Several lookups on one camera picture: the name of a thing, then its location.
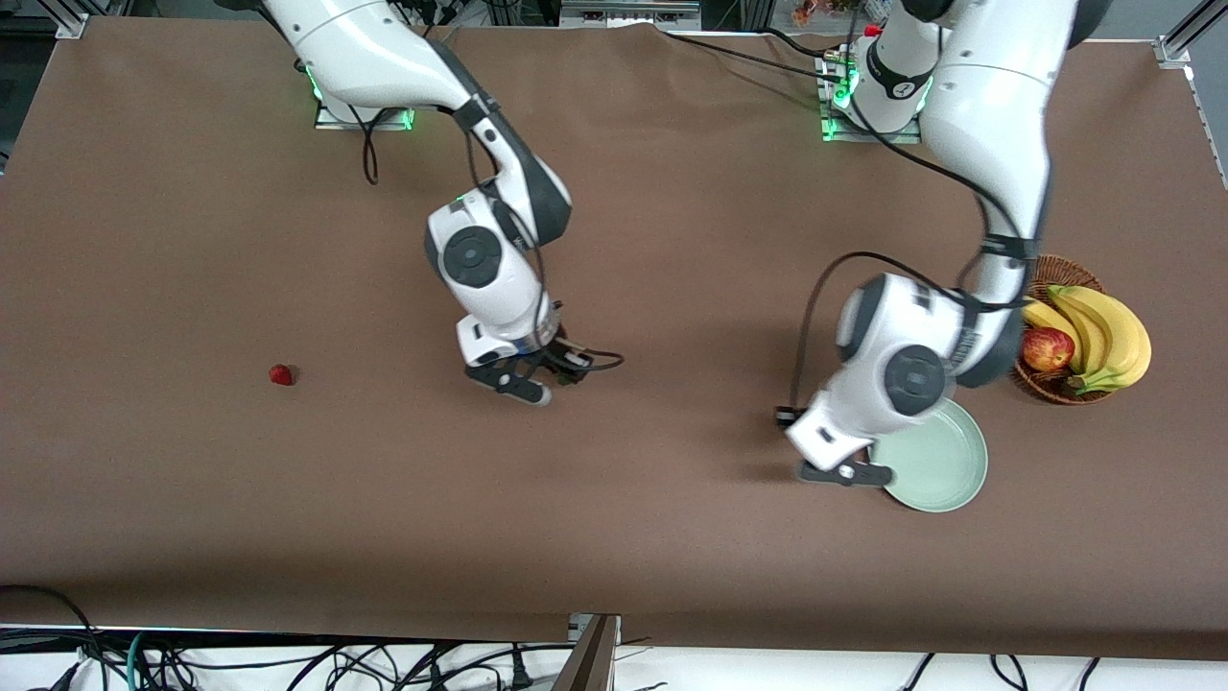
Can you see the silver metal bracket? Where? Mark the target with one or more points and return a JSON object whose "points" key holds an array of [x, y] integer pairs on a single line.
{"points": [[576, 626]]}

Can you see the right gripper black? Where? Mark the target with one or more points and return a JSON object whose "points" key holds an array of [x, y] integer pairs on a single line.
{"points": [[549, 359]]}

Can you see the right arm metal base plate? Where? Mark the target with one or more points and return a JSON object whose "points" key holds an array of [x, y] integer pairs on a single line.
{"points": [[331, 123]]}

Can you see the brown table cloth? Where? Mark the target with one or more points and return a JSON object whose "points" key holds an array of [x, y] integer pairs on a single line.
{"points": [[614, 480]]}

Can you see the small aluminium corner bracket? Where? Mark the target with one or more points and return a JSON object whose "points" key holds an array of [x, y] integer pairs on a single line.
{"points": [[72, 27]]}

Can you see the red yellow apple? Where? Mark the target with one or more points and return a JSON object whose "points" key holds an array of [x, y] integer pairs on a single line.
{"points": [[1048, 349]]}

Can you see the yellow banana bunch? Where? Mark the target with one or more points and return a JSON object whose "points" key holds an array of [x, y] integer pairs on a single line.
{"points": [[1118, 336]]}

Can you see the grey metal frame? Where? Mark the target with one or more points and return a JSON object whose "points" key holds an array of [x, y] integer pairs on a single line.
{"points": [[624, 11]]}

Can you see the red strawberry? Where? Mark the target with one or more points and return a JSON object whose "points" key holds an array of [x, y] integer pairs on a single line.
{"points": [[281, 374]]}

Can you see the orange red background object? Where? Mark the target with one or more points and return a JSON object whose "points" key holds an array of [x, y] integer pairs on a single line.
{"points": [[811, 11]]}

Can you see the dark angled frame beam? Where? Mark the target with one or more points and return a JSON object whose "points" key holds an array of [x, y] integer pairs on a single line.
{"points": [[585, 662]]}

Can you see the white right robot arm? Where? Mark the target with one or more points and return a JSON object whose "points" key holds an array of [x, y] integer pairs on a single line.
{"points": [[365, 58]]}

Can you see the brown wicker basket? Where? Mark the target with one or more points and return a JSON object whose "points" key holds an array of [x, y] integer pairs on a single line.
{"points": [[1055, 392]]}

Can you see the pale green round plate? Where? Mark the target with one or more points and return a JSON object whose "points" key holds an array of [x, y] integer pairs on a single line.
{"points": [[945, 470]]}

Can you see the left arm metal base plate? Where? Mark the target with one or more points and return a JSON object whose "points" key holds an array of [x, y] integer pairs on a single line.
{"points": [[835, 134]]}

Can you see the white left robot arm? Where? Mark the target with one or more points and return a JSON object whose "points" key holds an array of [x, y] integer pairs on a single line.
{"points": [[998, 115]]}

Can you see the aluminium corner profile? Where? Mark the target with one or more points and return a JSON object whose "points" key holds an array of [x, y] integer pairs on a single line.
{"points": [[1172, 53]]}

